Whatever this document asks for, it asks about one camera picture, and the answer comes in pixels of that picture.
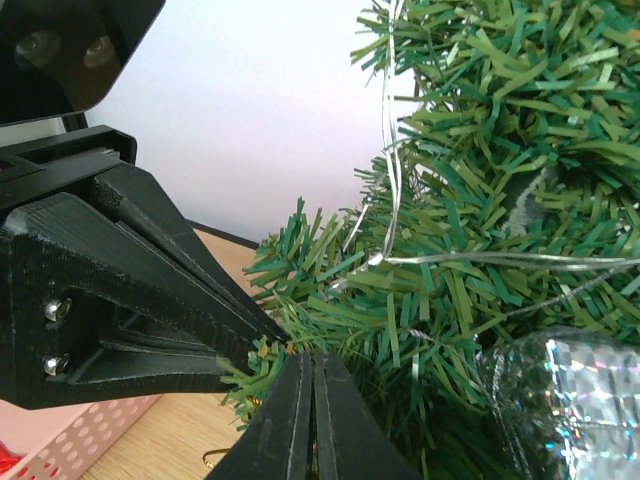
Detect black frame rail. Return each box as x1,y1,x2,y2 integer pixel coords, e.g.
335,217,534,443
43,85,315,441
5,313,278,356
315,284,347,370
187,220,259,250

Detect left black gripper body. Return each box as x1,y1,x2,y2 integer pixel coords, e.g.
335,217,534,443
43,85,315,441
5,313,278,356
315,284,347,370
1,125,138,218

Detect silver gift box ornament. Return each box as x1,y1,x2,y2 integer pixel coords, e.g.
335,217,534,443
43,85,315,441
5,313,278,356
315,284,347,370
477,328,639,479

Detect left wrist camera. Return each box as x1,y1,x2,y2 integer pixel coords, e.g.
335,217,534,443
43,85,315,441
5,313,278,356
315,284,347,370
1,1,165,126

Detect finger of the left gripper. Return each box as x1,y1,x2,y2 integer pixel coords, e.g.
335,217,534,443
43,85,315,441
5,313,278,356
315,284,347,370
1,193,280,410
92,165,287,343

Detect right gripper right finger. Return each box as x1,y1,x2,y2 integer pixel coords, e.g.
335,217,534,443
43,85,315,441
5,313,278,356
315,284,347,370
313,351,420,480

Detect clear led string lights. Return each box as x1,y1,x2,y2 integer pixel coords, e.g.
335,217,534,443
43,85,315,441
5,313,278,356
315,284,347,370
329,0,640,301

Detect small green christmas tree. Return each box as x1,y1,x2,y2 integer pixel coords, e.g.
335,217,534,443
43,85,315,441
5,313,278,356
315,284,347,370
231,1,639,479

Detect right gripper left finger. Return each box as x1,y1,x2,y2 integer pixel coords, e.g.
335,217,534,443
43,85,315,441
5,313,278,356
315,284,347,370
208,352,313,480

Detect pink plastic basket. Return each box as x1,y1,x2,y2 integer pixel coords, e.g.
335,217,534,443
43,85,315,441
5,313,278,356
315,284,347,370
1,395,159,479

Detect red ribbon bow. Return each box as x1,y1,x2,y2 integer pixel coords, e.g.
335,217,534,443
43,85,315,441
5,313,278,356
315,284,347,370
0,443,24,475

